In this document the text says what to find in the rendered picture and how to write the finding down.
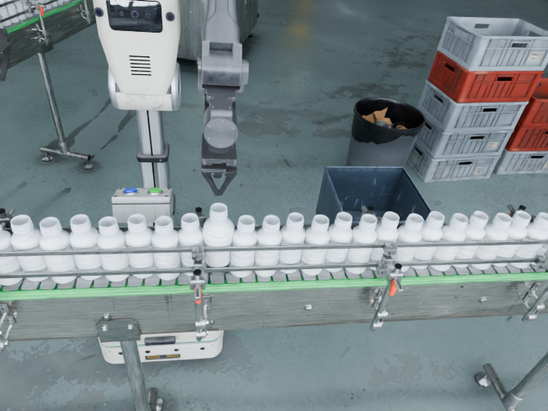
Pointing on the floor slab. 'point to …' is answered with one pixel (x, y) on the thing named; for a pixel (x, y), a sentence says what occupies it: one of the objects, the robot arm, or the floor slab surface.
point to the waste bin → (384, 143)
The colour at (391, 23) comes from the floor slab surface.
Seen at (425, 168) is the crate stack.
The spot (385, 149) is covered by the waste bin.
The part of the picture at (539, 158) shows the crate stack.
